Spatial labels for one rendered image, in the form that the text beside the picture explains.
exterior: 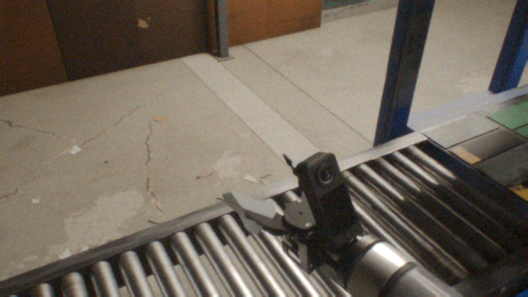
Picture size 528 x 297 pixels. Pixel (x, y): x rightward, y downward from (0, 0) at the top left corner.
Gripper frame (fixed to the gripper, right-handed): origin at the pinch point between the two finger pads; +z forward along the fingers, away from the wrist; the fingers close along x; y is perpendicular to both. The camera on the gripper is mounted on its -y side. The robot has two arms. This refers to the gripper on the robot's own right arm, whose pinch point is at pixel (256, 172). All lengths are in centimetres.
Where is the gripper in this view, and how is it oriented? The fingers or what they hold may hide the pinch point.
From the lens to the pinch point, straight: 66.3
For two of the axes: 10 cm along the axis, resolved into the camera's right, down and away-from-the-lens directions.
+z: -6.3, -4.6, 6.2
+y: 1.1, 7.5, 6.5
